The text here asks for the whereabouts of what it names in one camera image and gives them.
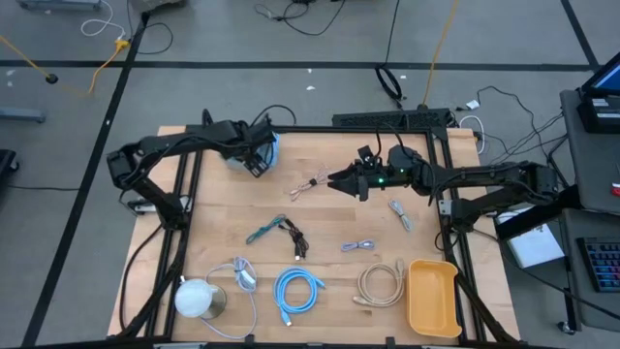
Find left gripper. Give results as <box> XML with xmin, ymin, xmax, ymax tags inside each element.
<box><xmin>237</xmin><ymin>120</ymin><xmax>277</xmax><ymax>178</ymax></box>

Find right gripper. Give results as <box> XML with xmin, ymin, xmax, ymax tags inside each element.
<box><xmin>327</xmin><ymin>162</ymin><xmax>392</xmax><ymax>202</ymax></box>

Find thick light blue cable coil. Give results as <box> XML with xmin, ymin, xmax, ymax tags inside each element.
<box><xmin>263</xmin><ymin>135</ymin><xmax>281</xmax><ymax>169</ymax></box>

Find thin tan cable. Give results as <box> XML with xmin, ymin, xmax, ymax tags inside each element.
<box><xmin>289</xmin><ymin>166</ymin><xmax>333</xmax><ymax>203</ymax></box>

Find white braided short cable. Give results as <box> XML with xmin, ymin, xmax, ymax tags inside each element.
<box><xmin>387</xmin><ymin>199</ymin><xmax>414</xmax><ymax>233</ymax></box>

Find lavender short cable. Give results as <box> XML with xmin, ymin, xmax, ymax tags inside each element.
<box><xmin>340</xmin><ymin>238</ymin><xmax>377</xmax><ymax>253</ymax></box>

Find black USB cable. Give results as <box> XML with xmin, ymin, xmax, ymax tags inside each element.
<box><xmin>278</xmin><ymin>217</ymin><xmax>310</xmax><ymax>261</ymax></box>

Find beige cable coil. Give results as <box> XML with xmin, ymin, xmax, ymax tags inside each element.
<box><xmin>352</xmin><ymin>258</ymin><xmax>407</xmax><ymax>309</ymax></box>

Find thin light blue cable coil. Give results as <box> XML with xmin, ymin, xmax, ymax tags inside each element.
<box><xmin>272</xmin><ymin>266</ymin><xmax>326</xmax><ymax>328</ymax></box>

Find grey plastic bin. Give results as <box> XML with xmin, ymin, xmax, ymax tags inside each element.
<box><xmin>225</xmin><ymin>131</ymin><xmax>281</xmax><ymax>176</ymax></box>

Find black perforated long box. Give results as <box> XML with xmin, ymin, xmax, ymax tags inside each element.
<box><xmin>331</xmin><ymin>107</ymin><xmax>452</xmax><ymax>130</ymax></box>

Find white power strip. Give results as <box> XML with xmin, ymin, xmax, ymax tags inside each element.
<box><xmin>128</xmin><ymin>196</ymin><xmax>193</xmax><ymax>214</ymax></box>

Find yellow plastic bin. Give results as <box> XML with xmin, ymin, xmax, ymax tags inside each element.
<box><xmin>405</xmin><ymin>259</ymin><xmax>464</xmax><ymax>339</ymax></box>

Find white globe lamp brass base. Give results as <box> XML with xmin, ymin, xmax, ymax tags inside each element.
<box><xmin>173</xmin><ymin>277</ymin><xmax>228</xmax><ymax>320</ymax></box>

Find black diagonal bar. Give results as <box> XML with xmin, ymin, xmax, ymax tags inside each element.
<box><xmin>493</xmin><ymin>186</ymin><xmax>582</xmax><ymax>241</ymax></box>

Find white flat box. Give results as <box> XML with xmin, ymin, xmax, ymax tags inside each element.
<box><xmin>496</xmin><ymin>207</ymin><xmax>566</xmax><ymax>270</ymax></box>

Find grey side cart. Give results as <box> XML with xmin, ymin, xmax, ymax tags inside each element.
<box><xmin>559</xmin><ymin>86</ymin><xmax>620</xmax><ymax>333</ymax></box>

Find grey metal foot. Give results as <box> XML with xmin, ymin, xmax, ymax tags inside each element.
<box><xmin>0</xmin><ymin>107</ymin><xmax>47</xmax><ymax>123</ymax></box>
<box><xmin>16</xmin><ymin>0</ymin><xmax>103</xmax><ymax>11</ymax></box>

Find black chair base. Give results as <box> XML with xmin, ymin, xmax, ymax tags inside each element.
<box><xmin>0</xmin><ymin>148</ymin><xmax>19</xmax><ymax>175</ymax></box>

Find black device box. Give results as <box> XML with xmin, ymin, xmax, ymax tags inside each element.
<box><xmin>575</xmin><ymin>94</ymin><xmax>620</xmax><ymax>135</ymax></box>

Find backlit black keyboard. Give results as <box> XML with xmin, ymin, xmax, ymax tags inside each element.
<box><xmin>575</xmin><ymin>237</ymin><xmax>620</xmax><ymax>293</ymax></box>

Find black laptop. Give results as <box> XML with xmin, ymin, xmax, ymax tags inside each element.
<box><xmin>580</xmin><ymin>50</ymin><xmax>620</xmax><ymax>98</ymax></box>

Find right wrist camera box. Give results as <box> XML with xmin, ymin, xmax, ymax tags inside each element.
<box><xmin>356</xmin><ymin>143</ymin><xmax>380</xmax><ymax>169</ymax></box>

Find black aluminium table frame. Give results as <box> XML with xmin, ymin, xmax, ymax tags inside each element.
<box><xmin>115</xmin><ymin>109</ymin><xmax>522</xmax><ymax>349</ymax></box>

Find white cable with adapter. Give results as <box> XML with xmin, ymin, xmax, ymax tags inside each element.
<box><xmin>201</xmin><ymin>256</ymin><xmax>259</xmax><ymax>340</ymax></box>

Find white coiled cable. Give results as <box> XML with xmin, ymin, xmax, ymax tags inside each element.
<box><xmin>457</xmin><ymin>114</ymin><xmax>485</xmax><ymax>155</ymax></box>

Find black floor cable bundle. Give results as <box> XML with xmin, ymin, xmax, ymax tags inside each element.
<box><xmin>254</xmin><ymin>0</ymin><xmax>348</xmax><ymax>38</ymax></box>

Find black floor cable loop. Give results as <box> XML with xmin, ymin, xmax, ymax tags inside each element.
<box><xmin>126</xmin><ymin>0</ymin><xmax>174</xmax><ymax>56</ymax></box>

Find yellow hanging cable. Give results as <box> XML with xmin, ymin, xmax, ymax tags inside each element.
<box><xmin>421</xmin><ymin>0</ymin><xmax>460</xmax><ymax>109</ymax></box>

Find black hanging cable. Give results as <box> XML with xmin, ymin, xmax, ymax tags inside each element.
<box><xmin>375</xmin><ymin>0</ymin><xmax>406</xmax><ymax>111</ymax></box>

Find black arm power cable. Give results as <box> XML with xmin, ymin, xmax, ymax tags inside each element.
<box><xmin>118</xmin><ymin>223</ymin><xmax>164</xmax><ymax>333</ymax></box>

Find orange extension cord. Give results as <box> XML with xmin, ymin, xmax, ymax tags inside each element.
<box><xmin>0</xmin><ymin>34</ymin><xmax>132</xmax><ymax>96</ymax></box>

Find black tangled floor cables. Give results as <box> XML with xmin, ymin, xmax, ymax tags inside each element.
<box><xmin>477</xmin><ymin>85</ymin><xmax>568</xmax><ymax>169</ymax></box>

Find white floor cable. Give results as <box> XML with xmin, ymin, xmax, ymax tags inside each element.
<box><xmin>79</xmin><ymin>0</ymin><xmax>127</xmax><ymax>40</ymax></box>

